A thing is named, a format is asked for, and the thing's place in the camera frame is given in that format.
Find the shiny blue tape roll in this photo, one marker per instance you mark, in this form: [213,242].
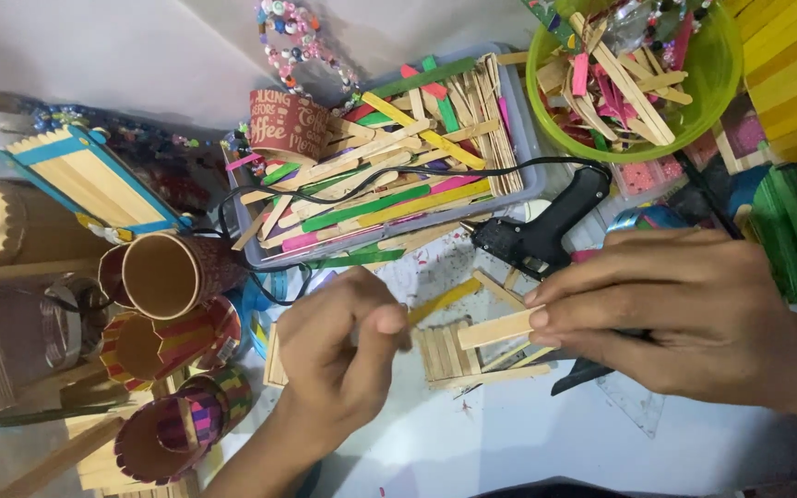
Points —
[640,220]

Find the dark blue bead strands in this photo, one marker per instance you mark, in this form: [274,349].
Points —
[122,135]

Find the blue-edged stick tray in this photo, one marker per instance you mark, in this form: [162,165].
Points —
[94,181]

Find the clear plastic set square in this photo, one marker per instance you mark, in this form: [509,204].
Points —
[637,404]

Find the grey plastic tray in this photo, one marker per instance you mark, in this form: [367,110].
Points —
[533,162]

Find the yellow craft stick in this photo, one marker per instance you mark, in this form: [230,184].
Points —
[447,299]

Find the stack of green sticks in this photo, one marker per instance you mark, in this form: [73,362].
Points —
[793,228]

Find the red and yellow stick holder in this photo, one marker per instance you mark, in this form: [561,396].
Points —
[163,346]

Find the green plastic bowl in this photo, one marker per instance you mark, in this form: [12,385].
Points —
[713,76]

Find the small wooden stick panel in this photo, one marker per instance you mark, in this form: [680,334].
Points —
[274,359]

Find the brown cup with maroon sleeve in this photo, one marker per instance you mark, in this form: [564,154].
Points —
[170,273]

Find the person's left hand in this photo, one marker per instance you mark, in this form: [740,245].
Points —
[329,359]

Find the black hot glue gun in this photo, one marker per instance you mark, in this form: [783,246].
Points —
[544,228]

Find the heap of stick offcuts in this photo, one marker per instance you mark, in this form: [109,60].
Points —
[613,83]

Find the stack of yellow sticks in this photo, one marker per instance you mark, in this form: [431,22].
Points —
[796,69]

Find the pile of mixed coloured sticks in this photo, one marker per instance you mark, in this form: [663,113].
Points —
[398,152]

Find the glued wooden stick panel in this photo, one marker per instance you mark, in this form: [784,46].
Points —
[443,356]

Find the maroon printed paper cup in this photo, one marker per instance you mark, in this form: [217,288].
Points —
[286,124]

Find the black scissors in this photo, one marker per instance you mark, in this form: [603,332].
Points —
[578,377]

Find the box of pink glitter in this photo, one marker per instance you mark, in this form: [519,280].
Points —
[647,176]

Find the plain wooden craft stick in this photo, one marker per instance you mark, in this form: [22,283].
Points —
[492,330]

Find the round wooden stick box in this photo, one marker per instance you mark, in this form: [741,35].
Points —
[4,221]

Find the person's right hand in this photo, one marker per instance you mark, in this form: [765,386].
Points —
[703,318]

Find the purple and green stick holder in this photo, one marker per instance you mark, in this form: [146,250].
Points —
[177,429]

